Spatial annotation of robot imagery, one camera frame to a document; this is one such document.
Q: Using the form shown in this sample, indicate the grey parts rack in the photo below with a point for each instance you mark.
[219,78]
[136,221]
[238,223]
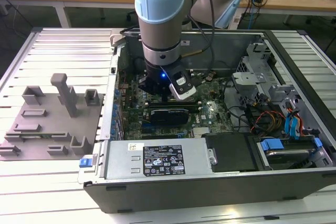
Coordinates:
[52,129]

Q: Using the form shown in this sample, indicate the black graphics card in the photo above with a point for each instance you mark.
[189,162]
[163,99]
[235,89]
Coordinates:
[169,116]

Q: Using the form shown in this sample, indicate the black plastic shroud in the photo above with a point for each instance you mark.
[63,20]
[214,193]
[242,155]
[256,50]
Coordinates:
[231,153]

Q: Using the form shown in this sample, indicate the hard disk in blue carrier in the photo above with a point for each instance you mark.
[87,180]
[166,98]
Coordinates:
[286,157]

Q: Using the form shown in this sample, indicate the grey metal drive cage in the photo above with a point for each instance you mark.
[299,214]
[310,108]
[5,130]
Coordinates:
[248,78]

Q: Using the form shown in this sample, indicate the green motherboard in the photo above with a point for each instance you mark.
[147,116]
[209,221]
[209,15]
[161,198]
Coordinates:
[215,103]

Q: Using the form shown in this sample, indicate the grey power supply unit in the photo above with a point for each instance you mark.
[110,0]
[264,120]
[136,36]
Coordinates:
[123,161]

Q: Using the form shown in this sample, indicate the black grey PC case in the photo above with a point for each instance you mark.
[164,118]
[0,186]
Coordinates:
[183,197]

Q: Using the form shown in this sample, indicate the black office chair base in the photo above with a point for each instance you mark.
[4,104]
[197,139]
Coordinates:
[131,14]

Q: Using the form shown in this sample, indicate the black RAM slot bank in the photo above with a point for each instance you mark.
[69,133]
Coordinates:
[183,106]

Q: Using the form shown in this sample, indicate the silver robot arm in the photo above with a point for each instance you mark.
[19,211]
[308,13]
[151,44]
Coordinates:
[160,37]

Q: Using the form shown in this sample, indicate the blue case latch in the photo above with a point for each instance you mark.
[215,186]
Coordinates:
[85,162]

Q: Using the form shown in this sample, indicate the silver chipset heatsink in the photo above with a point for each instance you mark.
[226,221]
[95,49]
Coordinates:
[201,131]

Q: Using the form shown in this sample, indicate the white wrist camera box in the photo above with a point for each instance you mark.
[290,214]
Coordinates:
[187,91]

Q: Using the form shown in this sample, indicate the green RAM stick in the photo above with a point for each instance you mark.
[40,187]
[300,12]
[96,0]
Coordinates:
[52,136]

